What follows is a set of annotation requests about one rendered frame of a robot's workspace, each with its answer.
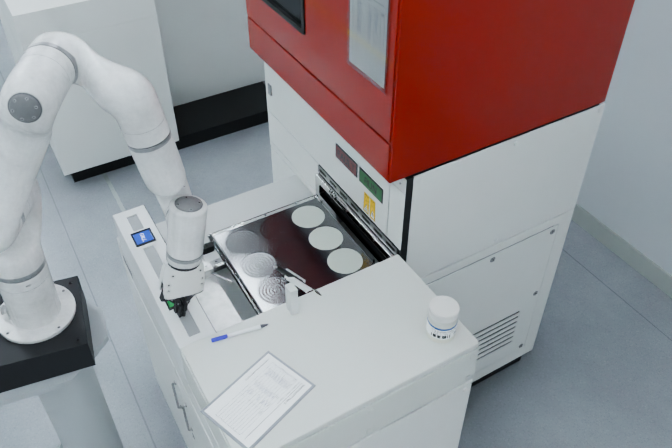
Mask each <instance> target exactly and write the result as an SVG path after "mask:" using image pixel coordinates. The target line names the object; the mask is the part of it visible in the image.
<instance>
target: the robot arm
mask: <svg viewBox="0 0 672 448"><path fill-rule="evenodd" d="M72 84H76V85H79V86H81V87H83V88H84V89H85V90H86V91H87V92H88V94H89V95H90V96H91V97H92V99H93V100H94V101H95V102H96V103H97V104H98V105H99V106H100V107H101V108H102V109H103V110H104V111H106V112H107V113H109V114H110V115H112V116H113V117H114V118H115V119H116V121H117V123H118V125H119V127H120V130H121V132H122V134H123V136H124V139H125V141H126V143H127V146H128V148H129V150H130V152H131V155H132V157H133V159H134V161H135V163H136V166H137V168H138V170H139V172H140V174H141V176H142V178H143V181H144V183H145V184H146V186H147V188H148V189H149V190H150V191H151V192H152V193H153V194H155V196H156V198H157V200H158V202H159V204H160V206H161V209H162V211H163V214H164V217H165V220H166V224H167V245H166V258H165V259H164V262H163V265H162V268H161V272H160V278H159V289H160V290H162V291H161V294H160V297H159V298H160V300H161V302H166V301H170V302H172V303H174V312H175V314H176V313H177V315H178V317H179V318H180V317H182V316H183V317H184V316H185V315H186V311H187V306H188V304H189V303H190V300H191V299H192V298H193V297H194V296H195V294H198V293H201V292H203V288H204V280H205V275H204V264H203V249H204V238H205V228H206V218H207V204H206V202H205V201H204V200H203V199H201V198H200V197H197V196H194V195H192V193H191V190H190V187H189V184H188V181H187V178H186V172H185V169H184V166H183V163H182V160H181V157H180V154H179V152H178V149H177V146H176V143H175V141H174V138H173V135H172V133H171V130H170V127H169V125H168V122H167V119H166V117H165V114H164V112H163V109H162V106H161V104H160V101H159V98H158V96H157V93H156V91H155V89H154V87H153V85H152V84H151V82H150V81H149V80H148V79H147V78H146V77H145V76H144V75H143V74H141V73H140V72H138V71H136V70H134V69H131V68H129V67H126V66H123V65H120V64H117V63H115V62H112V61H110V60H108V59H106V58H104V57H102V56H100V55H99V54H97V53H96V52H95V51H94V50H93V49H92V48H91V47H90V46H89V45H88V44H87V43H86V42H84V41H83V40H82V39H81V38H79V37H77V36H75V35H73V34H70V33H66V32H60V31H52V32H46V33H43V34H41V35H39V36H37V37H36V38H35V39H34V40H33V41H32V42H31V44H30V45H29V46H28V48H27V49H26V50H25V52H24V53H23V55H22V56H21V58H20V59H19V61H18V62H17V64H16V65H15V67H14V68H13V69H12V71H11V73H10V74H9V76H8V77H7V79H6V81H5V83H4V85H3V87H2V90H1V92H0V294H1V296H2V299H3V301H4V302H3V304H2V305H0V333H1V335H2V336H3V337H4V338H6V339H7V340H9V341H11V342H14V343H18V344H34V343H40V342H43V341H46V340H48V339H51V338H53V337H55V336H56V335H58V334H59V333H61V332H62V331H63V330H64V329H65V328H66V327H67V326H68V325H69V324H70V323H71V321H72V320H73V317H74V315H75V312H76V302H75V299H74V297H73V295H72V293H71V292H70V291H69V290H68V289H66V288H65V287H63V286H60V285H57V284H54V282H53V278H52V275H51V272H50V269H49V266H48V263H47V260H46V257H45V254H44V251H43V248H42V245H41V229H42V195H41V190H40V186H39V184H38V181H37V179H36V176H37V174H38V172H39V169H40V167H41V164H42V161H43V159H44V156H45V154H46V151H47V148H48V146H49V143H50V140H51V137H52V127H53V124H54V121H55V118H56V116H57V113H58V111H59V109H60V107H61V105H62V102H63V100H64V98H65V97H66V95H67V93H68V91H69V89H70V87H71V85H72Z"/></svg>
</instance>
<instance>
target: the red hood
mask: <svg viewBox="0 0 672 448"><path fill-rule="evenodd" d="M634 2H635V0H246V10H247V15H248V17H247V20H248V32H249V43H250V48H251V49H252V50H253V51H254V52H255V53H256V54H257V55H258V56H259V57H260V58H261V59H262V60H263V61H264V62H265V63H266V64H268V65H269V66H270V67H271V68H272V69H273V70H274V71H275V72H276V73H277V74H278V75H279V76H280V77H281V78H282V79H283V80H284V81H285V82H286V83H287V84H288V85H289V86H290V87H291V88H292V89H293V90H294V91H295V92H296V93H297V94H298V95H299V96H300V97H301V98H302V99H303V100H304V101H305V102H306V103H307V104H309V105H310V106H311V107H312V108H313V109H314V110H315V111H316V112H317V113H318V114H319V115H320V116H321V117H322V118H323V119H324V120H325V121H326V122H327V123H328V124H329V125H330V126H331V127H332V128H333V129H334V130H335V131H336V132H337V133H338V134H339V135H340V136H341V137H342V138H343V139H344V140H345V141H346V142H347V143H348V144H350V145H351V146H352V147H353V148H354V149H355V150H356V151H357V152H358V153H359V154H360V155H361V156H362V157H363V158H364V159H365V160H366V161H367V162H368V163H369V164H370V165H371V166H372V167H373V168H374V169H375V170H376V171H377V172H378V173H379V174H380V175H381V176H382V177H383V178H384V179H385V180H386V181H387V182H388V183H392V182H395V181H397V180H400V179H403V178H405V177H408V176H410V175H413V174H416V173H418V172H421V171H424V170H426V169H429V168H431V167H434V166H437V165H439V164H442V163H445V162H447V161H450V160H452V159H455V158H458V157H460V156H463V155H466V154H468V153H471V152H473V151H476V150H479V149H481V148H484V147H487V146H489V145H492V144H494V143H497V142H500V141H502V140H505V139H508V138H510V137H513V136H515V135H518V134H521V133H523V132H526V131H529V130H531V129H534V128H536V127H539V126H542V125H544V124H547V123H550V122H552V121H555V120H557V119H560V118H563V117H565V116H568V115H571V114H573V113H576V112H578V111H581V110H584V109H586V108H589V107H591V106H594V105H597V104H599V103H602V102H605V99H606V96H607V93H608V89H609V86H610V83H611V79H612V76H613V72H614V69H615V66H616V62H617V59H618V56H619V52H620V49H621V46H622V42H623V39H624V35H625V32H626V29H627V25H628V22H629V19H630V15H631V12H632V9H633V5H634Z"/></svg>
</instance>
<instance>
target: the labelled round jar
mask: <svg viewBox="0 0 672 448"><path fill-rule="evenodd" d="M459 309H460V308H459V304H458V303H457V301H456V300H454V299H453V298H451V297H449V296H437V297H434V298H433V299H432V300H431V301H430V303H429V311H428V317H427V324H426V334H427V336H428V337H429V338H430V339H431V340H432V341H434V342H436V343H448V342H450V341H451V340H453V338H454V337H455V332H456V327H457V322H458V315H459Z"/></svg>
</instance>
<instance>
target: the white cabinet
mask: <svg viewBox="0 0 672 448"><path fill-rule="evenodd" d="M118 245H119V243H118ZM119 249H120V252H121V256H122V259H123V263H124V266H125V270H126V273H127V277H128V280H129V284H130V287H131V291H132V294H133V298H134V301H135V305H136V308H137V312H138V315H139V319H140V322H141V326H142V329H143V333H144V336H145V340H146V343H147V347H148V350H149V354H150V357H151V361H152V364H153V368H154V371H155V375H156V378H157V381H158V383H159V385H160V388H161V390H162V392H163V394H164V397H165V399H166V401H167V403H168V405H169V408H170V410H171V412H172V414H173V416H174V419H175V421H176V423H177V425H178V427H179V430H180V432H181V434H182V436H183V439H184V441H185V443H186V445H187V447H188V448H220V447H219V445H218V443H217V441H216V439H215V437H214V435H213V433H212V431H211V429H210V427H209V425H208V423H207V421H206V419H205V417H204V415H203V414H202V413H201V412H200V411H201V409H200V407H199V405H198V402H197V400H196V398H195V396H194V394H193V392H192V390H191V388H190V386H189V384H187V382H186V380H185V378H184V376H183V374H182V372H181V369H180V367H179V365H178V363H177V361H176V359H175V357H174V355H173V353H172V351H171V349H170V347H169V345H168V343H167V341H166V339H165V337H164V335H163V333H162V331H161V329H160V327H159V325H158V323H157V320H156V318H155V316H154V314H153V312H152V310H151V308H150V306H149V304H148V302H147V300H146V298H145V296H144V294H143V292H142V290H141V288H140V286H139V284H138V282H137V280H136V278H135V276H134V274H133V272H132V269H131V267H130V265H129V263H128V261H127V259H126V257H125V255H124V253H123V251H122V249H121V247H120V245H119ZM471 385H472V379H471V380H469V381H467V382H465V383H463V384H461V385H460V386H458V387H456V388H454V389H452V390H450V391H449V392H447V393H445V394H443V395H441V396H439V397H438V398H436V399H434V400H432V401H430V402H428V403H427V404H425V405H423V406H421V407H419V408H417V409H416V410H414V411H412V412H410V413H408V414H406V415H405V416H403V417H401V418H399V419H397V420H395V421H394V422H392V423H390V424H388V425H386V426H384V427H383V428H381V429H379V430H377V431H375V432H373V433H372V434H370V435H368V436H366V437H364V438H362V439H361V440H359V441H357V442H355V443H353V444H351V445H350V446H348V447H346V448H458V444H459V440H460V435H461V431H462V426H463V421H464V417H465V412H466V408H467V403H468V398H469V394H470V389H471Z"/></svg>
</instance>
